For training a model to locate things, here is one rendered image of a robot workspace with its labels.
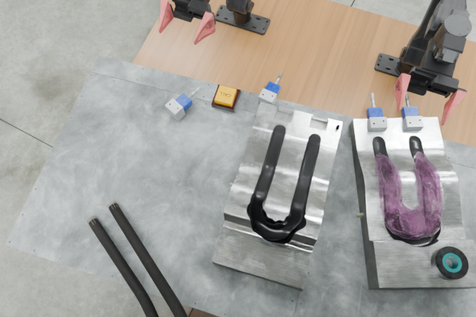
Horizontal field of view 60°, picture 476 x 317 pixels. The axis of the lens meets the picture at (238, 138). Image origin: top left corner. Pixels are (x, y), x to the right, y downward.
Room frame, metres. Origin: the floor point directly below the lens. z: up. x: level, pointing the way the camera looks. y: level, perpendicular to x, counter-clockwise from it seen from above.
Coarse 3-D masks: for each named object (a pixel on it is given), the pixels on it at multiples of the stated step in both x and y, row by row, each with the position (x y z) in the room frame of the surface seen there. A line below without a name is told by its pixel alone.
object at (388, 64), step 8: (384, 56) 0.75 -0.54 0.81; (392, 56) 0.74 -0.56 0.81; (376, 64) 0.72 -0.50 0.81; (384, 64) 0.71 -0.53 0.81; (392, 64) 0.71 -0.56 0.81; (400, 64) 0.68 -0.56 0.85; (408, 64) 0.66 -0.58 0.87; (384, 72) 0.69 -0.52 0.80; (392, 72) 0.68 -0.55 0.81; (400, 72) 0.67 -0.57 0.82; (408, 72) 0.66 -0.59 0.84
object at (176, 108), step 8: (200, 88) 0.70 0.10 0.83; (184, 96) 0.67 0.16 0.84; (192, 96) 0.67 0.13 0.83; (168, 104) 0.64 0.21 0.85; (176, 104) 0.63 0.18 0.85; (184, 104) 0.64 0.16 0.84; (192, 104) 0.65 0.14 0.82; (168, 112) 0.63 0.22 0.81; (176, 112) 0.61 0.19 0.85; (184, 112) 0.62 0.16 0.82
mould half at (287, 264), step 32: (256, 128) 0.50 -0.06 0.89; (288, 128) 0.49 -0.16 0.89; (256, 160) 0.40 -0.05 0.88; (288, 160) 0.39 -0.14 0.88; (320, 160) 0.38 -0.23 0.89; (288, 192) 0.28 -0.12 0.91; (320, 192) 0.28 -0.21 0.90; (224, 224) 0.23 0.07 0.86; (320, 224) 0.18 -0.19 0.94; (256, 256) 0.13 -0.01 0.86; (288, 256) 0.12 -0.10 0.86
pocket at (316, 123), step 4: (312, 120) 0.51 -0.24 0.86; (316, 120) 0.51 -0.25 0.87; (320, 120) 0.51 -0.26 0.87; (324, 120) 0.50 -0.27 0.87; (328, 120) 0.50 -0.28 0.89; (312, 124) 0.50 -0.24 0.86; (316, 124) 0.50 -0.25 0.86; (320, 124) 0.50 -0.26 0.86; (324, 124) 0.50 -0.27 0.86; (316, 128) 0.49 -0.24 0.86; (320, 128) 0.49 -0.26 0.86; (324, 128) 0.48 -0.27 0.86
